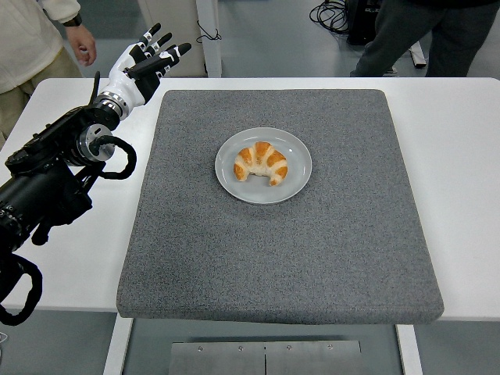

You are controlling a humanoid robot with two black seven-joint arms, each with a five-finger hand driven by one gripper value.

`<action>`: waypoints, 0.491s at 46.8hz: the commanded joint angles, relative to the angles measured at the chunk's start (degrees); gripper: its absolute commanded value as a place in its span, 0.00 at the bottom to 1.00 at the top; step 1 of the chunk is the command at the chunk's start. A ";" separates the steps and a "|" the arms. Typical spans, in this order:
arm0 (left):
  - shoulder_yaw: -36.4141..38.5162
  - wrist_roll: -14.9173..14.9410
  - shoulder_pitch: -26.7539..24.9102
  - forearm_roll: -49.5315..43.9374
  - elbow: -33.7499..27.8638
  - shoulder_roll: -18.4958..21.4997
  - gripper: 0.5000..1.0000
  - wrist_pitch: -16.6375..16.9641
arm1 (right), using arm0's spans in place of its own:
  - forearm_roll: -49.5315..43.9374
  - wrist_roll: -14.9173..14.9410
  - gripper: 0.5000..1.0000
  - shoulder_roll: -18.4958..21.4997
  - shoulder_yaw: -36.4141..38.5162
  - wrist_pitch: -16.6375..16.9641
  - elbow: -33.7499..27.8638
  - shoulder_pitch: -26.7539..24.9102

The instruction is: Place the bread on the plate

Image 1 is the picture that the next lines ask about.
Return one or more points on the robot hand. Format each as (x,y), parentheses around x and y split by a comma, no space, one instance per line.
(125,82)

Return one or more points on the golden brown croissant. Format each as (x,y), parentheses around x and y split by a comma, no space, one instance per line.
(259,162)

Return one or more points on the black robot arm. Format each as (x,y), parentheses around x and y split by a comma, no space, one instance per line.
(43,191)

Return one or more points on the pale grey round plate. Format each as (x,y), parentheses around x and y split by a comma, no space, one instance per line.
(230,183)

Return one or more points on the person's hand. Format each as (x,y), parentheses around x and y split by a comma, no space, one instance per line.
(82,45)

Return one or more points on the black wrist watch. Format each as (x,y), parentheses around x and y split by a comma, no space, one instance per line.
(73,20)

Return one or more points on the black computer case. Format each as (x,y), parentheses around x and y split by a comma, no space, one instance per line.
(357,23)

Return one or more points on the grey felt mat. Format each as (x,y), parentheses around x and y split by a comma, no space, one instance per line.
(297,250)

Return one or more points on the white table leg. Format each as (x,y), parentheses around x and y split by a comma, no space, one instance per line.
(410,351)
(117,347)

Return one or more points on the white desk leg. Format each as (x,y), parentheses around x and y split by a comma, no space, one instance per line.
(418,54)

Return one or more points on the person in dark trousers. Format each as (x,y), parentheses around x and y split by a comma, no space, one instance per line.
(449,35)

